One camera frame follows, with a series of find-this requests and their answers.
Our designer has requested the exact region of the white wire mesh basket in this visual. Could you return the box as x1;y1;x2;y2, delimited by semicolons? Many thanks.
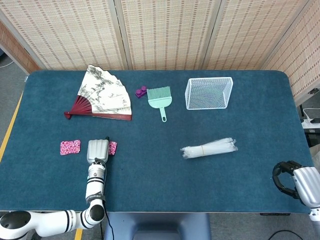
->
184;76;234;111

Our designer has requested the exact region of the purple contact lens case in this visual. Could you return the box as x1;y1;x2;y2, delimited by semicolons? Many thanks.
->
135;85;148;99

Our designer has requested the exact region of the black floor cable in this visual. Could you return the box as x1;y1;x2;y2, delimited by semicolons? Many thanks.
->
268;229;305;240

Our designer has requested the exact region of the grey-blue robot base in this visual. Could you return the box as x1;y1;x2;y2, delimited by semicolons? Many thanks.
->
103;212;212;240

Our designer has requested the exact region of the white power strip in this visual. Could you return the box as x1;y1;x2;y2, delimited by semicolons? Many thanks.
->
301;117;320;130

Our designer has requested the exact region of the woven bamboo screen panel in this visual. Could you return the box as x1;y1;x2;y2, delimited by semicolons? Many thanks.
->
0;0;126;71
0;19;41;75
114;0;223;71
201;0;315;71
261;0;320;106

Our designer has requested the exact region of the pink patterned pad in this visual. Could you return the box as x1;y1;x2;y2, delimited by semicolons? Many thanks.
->
107;141;118;156
60;139;82;156

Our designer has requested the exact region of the painted paper folding fan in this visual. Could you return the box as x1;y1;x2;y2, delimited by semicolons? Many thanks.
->
63;64;133;122

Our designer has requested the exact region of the white power cable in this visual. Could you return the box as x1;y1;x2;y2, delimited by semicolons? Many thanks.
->
302;107;320;121

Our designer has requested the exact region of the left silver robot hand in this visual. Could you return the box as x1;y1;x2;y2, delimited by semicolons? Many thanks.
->
86;136;111;165

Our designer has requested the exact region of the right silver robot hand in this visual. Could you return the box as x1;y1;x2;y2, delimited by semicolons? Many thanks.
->
272;161;320;208

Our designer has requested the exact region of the mint green hand brush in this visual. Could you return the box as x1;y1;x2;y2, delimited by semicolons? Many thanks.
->
146;86;173;123

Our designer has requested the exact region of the bundle of clear straws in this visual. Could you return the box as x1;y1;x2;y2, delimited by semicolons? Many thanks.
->
179;137;239;160

